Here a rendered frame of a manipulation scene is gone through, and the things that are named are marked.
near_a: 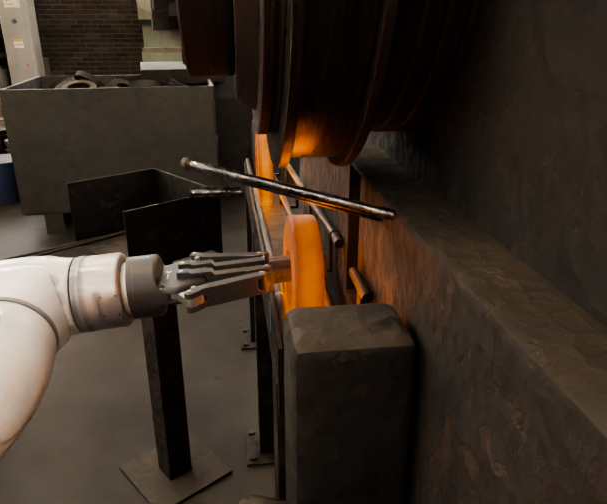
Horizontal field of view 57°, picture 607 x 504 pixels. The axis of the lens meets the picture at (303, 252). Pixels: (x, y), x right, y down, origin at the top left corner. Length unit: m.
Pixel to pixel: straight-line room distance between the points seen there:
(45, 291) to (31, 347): 0.09
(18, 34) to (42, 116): 7.22
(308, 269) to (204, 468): 0.96
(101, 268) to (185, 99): 2.39
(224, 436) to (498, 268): 1.28
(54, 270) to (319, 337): 0.36
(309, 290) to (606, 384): 0.39
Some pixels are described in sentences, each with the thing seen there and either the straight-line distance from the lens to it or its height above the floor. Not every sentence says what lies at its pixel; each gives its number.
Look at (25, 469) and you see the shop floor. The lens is 1.65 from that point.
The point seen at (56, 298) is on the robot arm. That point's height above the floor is 0.75.
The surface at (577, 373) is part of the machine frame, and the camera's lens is 0.30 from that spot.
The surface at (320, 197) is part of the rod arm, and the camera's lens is 0.52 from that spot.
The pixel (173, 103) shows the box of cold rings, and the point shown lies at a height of 0.66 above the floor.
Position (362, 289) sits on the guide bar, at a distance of 0.60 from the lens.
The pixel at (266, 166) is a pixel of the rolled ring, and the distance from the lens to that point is 1.31.
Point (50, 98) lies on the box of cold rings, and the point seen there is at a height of 0.70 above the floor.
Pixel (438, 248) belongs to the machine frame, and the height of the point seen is 0.87.
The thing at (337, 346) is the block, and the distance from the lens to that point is 0.44.
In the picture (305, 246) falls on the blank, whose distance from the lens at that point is 0.63.
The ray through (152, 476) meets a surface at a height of 0.01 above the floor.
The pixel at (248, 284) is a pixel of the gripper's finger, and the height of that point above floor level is 0.75.
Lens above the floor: 1.02
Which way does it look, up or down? 22 degrees down
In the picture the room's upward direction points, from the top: straight up
